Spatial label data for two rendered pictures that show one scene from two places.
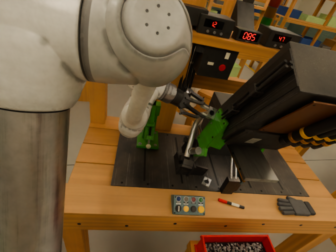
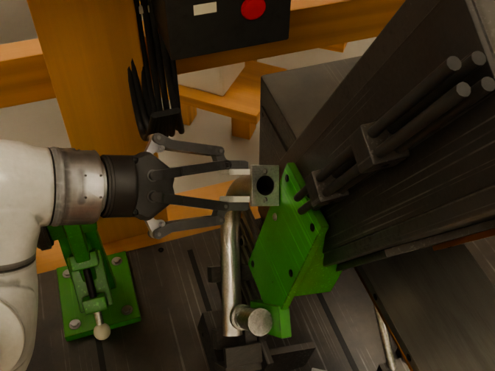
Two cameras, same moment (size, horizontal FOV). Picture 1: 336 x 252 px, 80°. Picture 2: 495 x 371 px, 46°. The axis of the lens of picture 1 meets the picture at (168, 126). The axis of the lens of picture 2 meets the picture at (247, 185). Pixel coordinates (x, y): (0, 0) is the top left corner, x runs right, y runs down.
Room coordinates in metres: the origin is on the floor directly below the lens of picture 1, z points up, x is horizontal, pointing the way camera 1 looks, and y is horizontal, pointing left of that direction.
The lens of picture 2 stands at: (0.31, -0.12, 1.80)
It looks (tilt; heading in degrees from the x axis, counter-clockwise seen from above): 47 degrees down; 355
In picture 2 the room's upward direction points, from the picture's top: straight up
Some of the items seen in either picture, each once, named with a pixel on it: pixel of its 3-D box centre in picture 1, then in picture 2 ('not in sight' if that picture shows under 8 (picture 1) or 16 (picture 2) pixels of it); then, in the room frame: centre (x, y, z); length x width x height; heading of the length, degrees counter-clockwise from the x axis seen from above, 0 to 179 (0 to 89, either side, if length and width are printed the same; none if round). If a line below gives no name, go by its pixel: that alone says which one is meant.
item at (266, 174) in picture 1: (244, 148); (409, 258); (0.78, -0.40, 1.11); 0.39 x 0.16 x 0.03; 13
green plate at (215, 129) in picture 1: (217, 132); (304, 241); (0.79, -0.24, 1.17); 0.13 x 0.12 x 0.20; 103
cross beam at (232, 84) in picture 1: (213, 82); (255, 31); (1.22, -0.21, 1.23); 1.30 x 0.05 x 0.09; 103
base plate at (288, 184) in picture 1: (209, 161); (318, 299); (0.86, -0.30, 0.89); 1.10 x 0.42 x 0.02; 103
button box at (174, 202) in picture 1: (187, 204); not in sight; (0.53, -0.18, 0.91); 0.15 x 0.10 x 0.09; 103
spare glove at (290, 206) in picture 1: (294, 205); not in sight; (0.68, -0.74, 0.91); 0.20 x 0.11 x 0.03; 102
